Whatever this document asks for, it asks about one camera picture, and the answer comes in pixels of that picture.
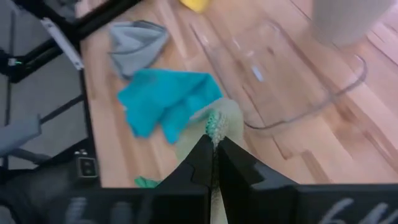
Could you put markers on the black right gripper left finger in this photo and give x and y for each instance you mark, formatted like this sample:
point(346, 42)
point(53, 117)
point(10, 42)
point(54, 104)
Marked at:
point(196, 168)

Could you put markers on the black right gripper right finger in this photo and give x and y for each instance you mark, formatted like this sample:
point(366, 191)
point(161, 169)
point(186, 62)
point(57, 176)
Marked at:
point(245, 180)

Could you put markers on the pale green microfiber towel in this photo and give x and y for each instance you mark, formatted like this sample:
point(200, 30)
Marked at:
point(230, 118)

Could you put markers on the teal microfiber towel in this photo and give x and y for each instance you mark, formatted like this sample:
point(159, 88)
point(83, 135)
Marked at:
point(168, 96)

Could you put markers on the grey microfiber towel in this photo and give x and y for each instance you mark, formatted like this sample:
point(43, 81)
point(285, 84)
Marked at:
point(136, 46)

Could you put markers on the yellow microfiber towel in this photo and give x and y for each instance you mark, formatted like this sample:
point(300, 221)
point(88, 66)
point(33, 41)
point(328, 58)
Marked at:
point(196, 4)

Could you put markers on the clear plastic bin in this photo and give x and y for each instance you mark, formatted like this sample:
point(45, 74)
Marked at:
point(280, 77)

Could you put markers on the small black box device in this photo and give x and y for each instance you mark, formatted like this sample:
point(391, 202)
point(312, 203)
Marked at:
point(87, 166)

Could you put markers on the white plant pot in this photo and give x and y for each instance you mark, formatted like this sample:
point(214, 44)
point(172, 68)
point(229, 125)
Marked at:
point(348, 21)

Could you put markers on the black metal table frame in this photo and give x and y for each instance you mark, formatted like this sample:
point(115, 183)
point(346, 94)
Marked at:
point(102, 18)

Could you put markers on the silver metal bracket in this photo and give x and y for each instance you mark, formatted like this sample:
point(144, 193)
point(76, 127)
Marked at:
point(62, 43)

